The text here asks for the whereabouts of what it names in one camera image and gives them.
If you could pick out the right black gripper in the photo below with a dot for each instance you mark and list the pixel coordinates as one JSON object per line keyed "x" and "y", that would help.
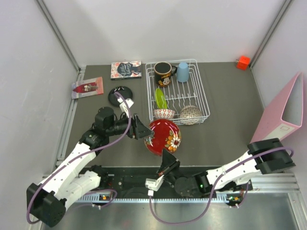
{"x": 169, "y": 163}

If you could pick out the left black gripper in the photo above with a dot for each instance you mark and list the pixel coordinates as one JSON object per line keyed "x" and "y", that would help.
{"x": 137, "y": 130}

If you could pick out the red floral plate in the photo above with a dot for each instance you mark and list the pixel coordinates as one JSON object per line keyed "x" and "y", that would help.
{"x": 167, "y": 135}

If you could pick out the green plate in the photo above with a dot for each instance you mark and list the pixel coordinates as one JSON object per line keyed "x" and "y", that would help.
{"x": 160, "y": 99}

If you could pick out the black plate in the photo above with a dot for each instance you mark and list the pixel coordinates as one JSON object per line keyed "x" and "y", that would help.
{"x": 124, "y": 91}

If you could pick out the beige mesh patterned bowl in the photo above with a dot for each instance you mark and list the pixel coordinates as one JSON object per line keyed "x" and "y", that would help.
{"x": 190, "y": 114}

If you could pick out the white wire dish rack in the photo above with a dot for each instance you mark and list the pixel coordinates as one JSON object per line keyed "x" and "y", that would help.
{"x": 177, "y": 94}

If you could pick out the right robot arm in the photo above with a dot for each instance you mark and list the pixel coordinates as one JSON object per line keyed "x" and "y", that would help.
{"x": 261, "y": 158}

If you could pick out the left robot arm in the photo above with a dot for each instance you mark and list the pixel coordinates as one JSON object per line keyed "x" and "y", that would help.
{"x": 49, "y": 200}

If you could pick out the red white patterned bowl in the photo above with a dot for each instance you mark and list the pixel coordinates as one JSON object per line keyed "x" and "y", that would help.
{"x": 164, "y": 114}

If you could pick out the black skull mug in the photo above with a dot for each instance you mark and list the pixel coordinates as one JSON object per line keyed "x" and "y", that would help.
{"x": 163, "y": 72}

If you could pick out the dark floral book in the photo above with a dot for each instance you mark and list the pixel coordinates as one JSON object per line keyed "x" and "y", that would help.
{"x": 126, "y": 70}

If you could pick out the red cover booklet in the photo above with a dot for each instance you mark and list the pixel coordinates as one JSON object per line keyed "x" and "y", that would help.
{"x": 87, "y": 88}

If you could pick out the light blue cup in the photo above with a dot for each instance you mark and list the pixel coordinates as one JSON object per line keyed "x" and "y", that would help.
{"x": 183, "y": 72}

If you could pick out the orange cube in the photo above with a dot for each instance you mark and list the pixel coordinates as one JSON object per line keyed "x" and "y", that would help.
{"x": 243, "y": 62}

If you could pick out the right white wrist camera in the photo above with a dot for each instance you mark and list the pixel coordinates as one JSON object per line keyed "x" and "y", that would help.
{"x": 154, "y": 184}

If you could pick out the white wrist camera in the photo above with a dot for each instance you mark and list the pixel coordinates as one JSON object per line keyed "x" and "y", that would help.
{"x": 154, "y": 184}
{"x": 125, "y": 105}

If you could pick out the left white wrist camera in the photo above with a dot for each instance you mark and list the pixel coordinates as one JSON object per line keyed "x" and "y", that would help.
{"x": 125, "y": 105}

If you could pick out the grey cable duct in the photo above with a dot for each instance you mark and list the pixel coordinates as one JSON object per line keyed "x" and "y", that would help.
{"x": 97, "y": 198}

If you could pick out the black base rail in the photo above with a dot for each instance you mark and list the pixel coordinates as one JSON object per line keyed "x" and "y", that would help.
{"x": 130, "y": 181}

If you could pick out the pink ring binder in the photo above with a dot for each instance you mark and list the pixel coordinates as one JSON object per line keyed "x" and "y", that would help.
{"x": 284, "y": 114}

